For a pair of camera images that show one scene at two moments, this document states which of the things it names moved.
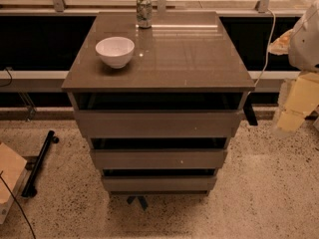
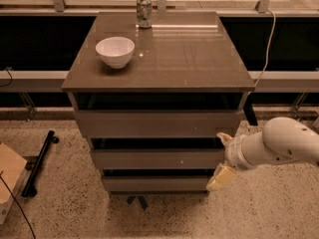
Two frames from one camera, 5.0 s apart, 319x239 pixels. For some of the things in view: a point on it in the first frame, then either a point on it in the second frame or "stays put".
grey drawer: [159, 158] stays put
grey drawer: [159, 123] stays put
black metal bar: [30, 189] stays put
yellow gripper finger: [281, 45] to [240, 151]
